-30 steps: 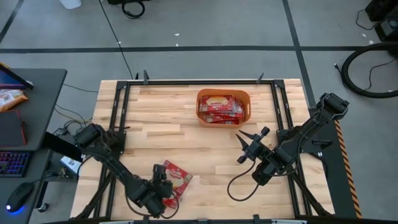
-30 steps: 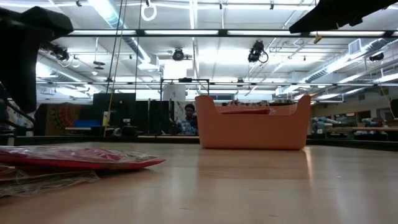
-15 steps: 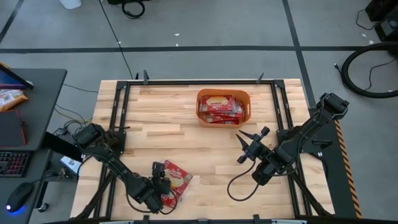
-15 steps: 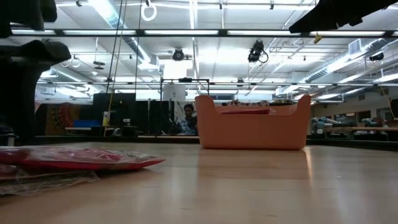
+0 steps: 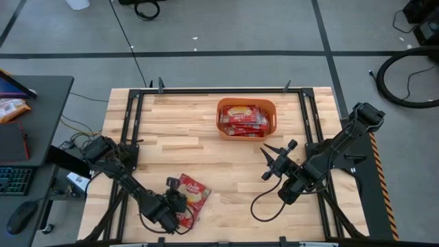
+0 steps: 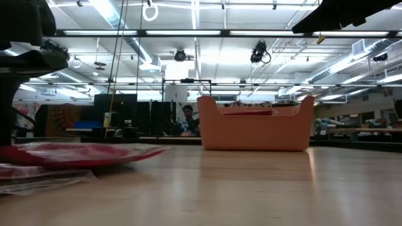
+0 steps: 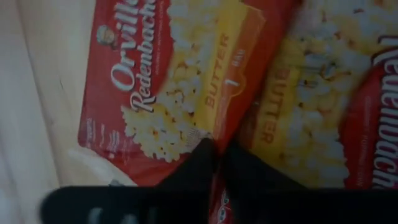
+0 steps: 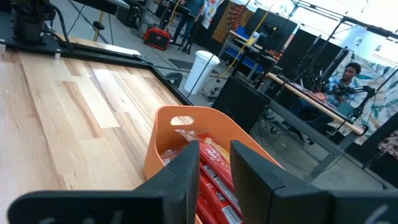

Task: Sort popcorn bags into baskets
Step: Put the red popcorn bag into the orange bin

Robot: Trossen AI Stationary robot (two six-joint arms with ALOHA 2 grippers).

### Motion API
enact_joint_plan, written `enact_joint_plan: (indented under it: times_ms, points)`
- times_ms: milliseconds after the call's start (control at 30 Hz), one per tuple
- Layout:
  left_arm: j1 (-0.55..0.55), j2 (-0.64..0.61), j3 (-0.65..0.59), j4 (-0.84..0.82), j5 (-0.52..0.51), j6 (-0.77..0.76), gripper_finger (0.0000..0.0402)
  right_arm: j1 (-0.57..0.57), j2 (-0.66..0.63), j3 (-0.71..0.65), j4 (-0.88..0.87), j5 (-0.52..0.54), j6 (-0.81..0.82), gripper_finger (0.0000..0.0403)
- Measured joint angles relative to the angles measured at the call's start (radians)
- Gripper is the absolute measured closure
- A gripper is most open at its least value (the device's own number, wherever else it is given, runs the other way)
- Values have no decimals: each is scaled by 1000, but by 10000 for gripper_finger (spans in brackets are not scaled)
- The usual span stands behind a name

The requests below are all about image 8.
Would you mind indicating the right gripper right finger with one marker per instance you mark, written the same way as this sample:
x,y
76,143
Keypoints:
x,y
295,205

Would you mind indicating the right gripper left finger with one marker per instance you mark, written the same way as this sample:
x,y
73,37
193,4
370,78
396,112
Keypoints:
x,y
124,208

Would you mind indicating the red popcorn bag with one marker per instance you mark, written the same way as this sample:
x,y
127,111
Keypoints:
x,y
216,183
214,144

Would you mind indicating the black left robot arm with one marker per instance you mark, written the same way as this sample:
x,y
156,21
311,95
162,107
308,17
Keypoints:
x,y
28,21

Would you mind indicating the black robot arm on table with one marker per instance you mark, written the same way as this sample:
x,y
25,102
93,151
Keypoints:
x,y
357,91

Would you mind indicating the table with wooden edge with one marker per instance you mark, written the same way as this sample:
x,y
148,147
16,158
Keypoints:
x,y
311,102

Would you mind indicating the black speaker box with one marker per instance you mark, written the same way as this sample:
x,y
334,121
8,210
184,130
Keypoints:
x,y
239,102

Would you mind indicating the orange plastic basket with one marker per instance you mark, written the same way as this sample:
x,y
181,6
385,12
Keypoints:
x,y
211,119

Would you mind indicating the seated person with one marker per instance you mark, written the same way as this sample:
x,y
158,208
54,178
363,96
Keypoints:
x,y
349,73

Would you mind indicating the table with blue bins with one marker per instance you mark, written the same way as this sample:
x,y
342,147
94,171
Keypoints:
x,y
242,59

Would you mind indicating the white plastic bin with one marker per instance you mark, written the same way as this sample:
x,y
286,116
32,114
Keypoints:
x,y
200,71

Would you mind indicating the red and black generator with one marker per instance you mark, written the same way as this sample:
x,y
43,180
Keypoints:
x,y
157,38

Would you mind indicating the standing person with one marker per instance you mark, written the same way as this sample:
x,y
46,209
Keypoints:
x,y
186,21

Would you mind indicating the dark grey desk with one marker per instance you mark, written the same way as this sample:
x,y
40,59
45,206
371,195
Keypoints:
x,y
105,4

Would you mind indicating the floral wall cloth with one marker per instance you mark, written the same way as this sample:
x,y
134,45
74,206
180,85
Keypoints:
x,y
382,102

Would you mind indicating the black aluminium table frame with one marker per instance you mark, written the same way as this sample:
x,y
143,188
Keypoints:
x,y
102,57

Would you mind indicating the brown patterned wall cloth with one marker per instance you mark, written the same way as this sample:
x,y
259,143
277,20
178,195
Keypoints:
x,y
233,21

